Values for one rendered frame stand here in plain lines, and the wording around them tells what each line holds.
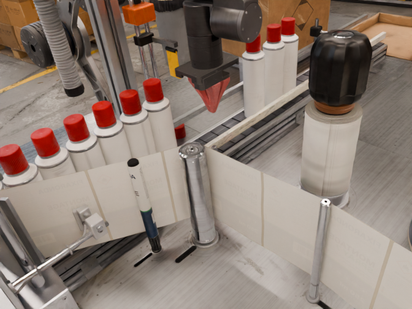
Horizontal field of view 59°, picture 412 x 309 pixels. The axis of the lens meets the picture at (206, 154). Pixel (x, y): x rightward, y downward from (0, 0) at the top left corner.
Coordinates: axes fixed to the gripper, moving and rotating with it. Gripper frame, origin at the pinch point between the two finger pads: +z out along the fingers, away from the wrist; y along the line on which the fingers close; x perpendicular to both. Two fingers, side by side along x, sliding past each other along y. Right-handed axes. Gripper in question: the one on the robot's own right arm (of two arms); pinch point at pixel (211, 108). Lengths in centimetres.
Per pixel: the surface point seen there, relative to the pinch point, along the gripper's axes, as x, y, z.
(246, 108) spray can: 6.5, 17.2, 10.6
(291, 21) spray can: 4.5, 31.6, -6.5
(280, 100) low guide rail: 2.1, 24.7, 10.4
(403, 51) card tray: -2, 88, 19
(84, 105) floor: 221, 61, 102
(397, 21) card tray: 10, 112, 18
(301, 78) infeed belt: 8.6, 43.5, 13.9
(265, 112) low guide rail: 2.1, 19.0, 11.0
